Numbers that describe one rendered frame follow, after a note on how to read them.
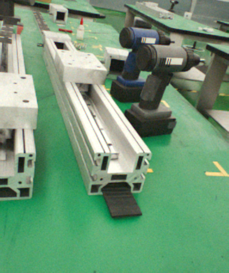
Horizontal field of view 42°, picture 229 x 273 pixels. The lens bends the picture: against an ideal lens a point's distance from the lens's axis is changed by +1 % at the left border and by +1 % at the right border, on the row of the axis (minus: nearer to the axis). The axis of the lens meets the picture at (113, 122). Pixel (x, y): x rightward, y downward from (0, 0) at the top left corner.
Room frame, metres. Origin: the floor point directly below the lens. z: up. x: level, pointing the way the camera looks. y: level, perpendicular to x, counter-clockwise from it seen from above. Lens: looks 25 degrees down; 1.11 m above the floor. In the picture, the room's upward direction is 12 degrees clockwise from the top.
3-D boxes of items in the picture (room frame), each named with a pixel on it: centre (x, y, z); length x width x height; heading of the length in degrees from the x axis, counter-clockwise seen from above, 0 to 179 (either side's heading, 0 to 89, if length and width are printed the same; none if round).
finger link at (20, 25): (1.14, 0.45, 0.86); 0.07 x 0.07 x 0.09; 22
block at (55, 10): (2.11, 0.53, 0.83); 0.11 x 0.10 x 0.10; 115
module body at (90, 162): (0.78, 0.12, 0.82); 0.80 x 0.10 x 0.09; 22
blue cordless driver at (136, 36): (0.93, -0.06, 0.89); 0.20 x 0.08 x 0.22; 126
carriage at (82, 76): (0.78, 0.12, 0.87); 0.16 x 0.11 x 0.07; 22
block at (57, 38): (1.19, 0.30, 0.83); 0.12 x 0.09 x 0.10; 112
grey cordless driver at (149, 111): (0.71, -0.11, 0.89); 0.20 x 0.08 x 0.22; 126
